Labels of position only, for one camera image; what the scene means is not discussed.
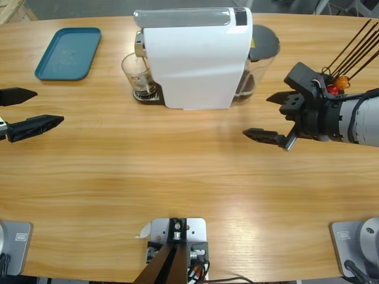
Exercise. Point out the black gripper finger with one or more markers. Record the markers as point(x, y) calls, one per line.
point(35, 127)
point(263, 136)
point(14, 96)
point(285, 99)

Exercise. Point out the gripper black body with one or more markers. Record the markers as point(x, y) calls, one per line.
point(3, 128)
point(316, 118)

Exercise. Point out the clear drinking glass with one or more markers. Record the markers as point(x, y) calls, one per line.
point(137, 74)

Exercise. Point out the silver coffee machine lever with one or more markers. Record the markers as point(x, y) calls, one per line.
point(183, 17)

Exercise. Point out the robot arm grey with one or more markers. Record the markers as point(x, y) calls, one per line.
point(361, 121)

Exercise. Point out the red coffee capsule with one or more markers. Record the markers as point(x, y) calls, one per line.
point(332, 89)

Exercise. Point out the orange coffee capsule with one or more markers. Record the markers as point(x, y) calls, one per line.
point(342, 82)

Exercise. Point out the white capsule coffee machine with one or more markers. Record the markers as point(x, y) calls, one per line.
point(195, 65)

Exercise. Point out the clear water tank black lid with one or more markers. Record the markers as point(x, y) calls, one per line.
point(263, 41)

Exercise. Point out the teal plastic tray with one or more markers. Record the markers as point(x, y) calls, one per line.
point(68, 53)

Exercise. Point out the black capsule holder with rods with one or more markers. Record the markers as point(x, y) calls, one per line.
point(355, 47)

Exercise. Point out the wooden pallet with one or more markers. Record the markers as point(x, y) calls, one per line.
point(12, 9)

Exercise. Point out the metal drip tray grate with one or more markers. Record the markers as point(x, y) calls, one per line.
point(148, 98)

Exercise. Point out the white paper scrap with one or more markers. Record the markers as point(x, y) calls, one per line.
point(145, 230)

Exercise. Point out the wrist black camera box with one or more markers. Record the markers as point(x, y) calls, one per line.
point(302, 78)

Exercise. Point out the white background metal frame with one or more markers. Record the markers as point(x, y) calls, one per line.
point(322, 4)

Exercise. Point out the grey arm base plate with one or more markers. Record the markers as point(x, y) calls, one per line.
point(17, 245)
point(352, 245)

